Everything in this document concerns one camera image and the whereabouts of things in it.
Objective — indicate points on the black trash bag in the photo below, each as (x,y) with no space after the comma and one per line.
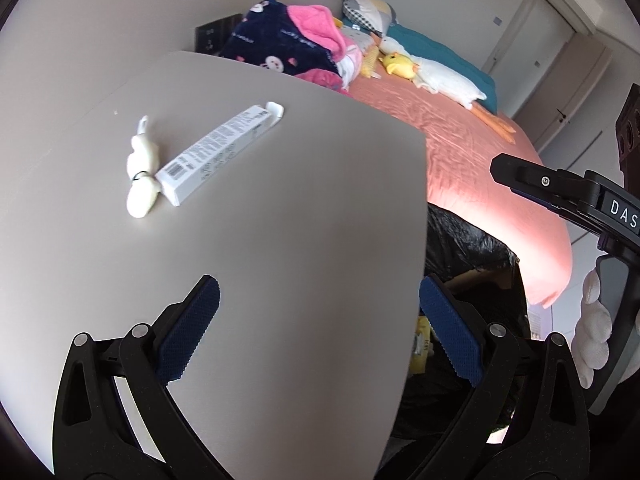
(465,240)

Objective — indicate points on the white pink printed cloth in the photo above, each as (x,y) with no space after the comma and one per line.
(350,60)

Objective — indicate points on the white goose plush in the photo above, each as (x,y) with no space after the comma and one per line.
(450,77)

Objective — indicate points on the patchwork checked pillow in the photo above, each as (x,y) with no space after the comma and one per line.
(367,12)

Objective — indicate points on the white door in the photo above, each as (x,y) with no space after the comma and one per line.
(530,45)

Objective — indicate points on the black wall panel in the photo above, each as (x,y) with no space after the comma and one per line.
(212,35)

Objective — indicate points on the white printed tube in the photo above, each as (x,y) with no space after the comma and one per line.
(215,150)

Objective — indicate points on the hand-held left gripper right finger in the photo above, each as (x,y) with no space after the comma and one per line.
(450,330)

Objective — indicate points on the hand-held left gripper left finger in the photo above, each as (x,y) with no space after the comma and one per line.
(192,330)

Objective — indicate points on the yellow snack packet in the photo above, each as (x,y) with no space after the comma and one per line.
(420,350)

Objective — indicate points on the bed with salmon sheet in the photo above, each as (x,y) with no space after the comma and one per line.
(475,160)

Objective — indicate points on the navy printed blanket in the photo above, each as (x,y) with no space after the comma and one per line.
(270,40)

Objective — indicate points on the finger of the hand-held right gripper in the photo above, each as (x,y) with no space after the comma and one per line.
(540,180)

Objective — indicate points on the person's right hand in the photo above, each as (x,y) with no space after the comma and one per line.
(592,340)

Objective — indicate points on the yellow duck plush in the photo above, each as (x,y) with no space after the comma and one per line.
(400,65)

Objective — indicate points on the person's right forearm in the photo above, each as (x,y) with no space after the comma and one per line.
(622,385)

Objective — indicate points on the yellow corn plush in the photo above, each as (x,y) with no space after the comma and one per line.
(371,62)

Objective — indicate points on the pink fleece blanket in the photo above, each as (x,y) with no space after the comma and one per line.
(310,22)

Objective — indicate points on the white tied plastic wrap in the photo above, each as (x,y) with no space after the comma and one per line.
(142,195)

